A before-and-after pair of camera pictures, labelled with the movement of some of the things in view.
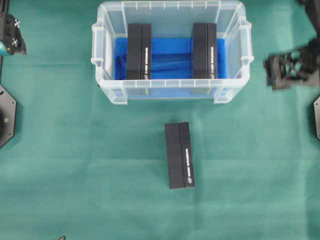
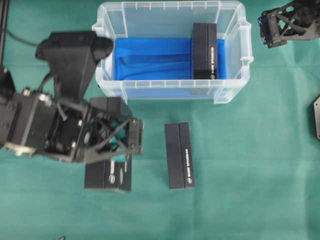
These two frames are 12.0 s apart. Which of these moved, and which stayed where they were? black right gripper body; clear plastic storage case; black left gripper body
Moved: black right gripper body; black left gripper body
Stayed: clear plastic storage case
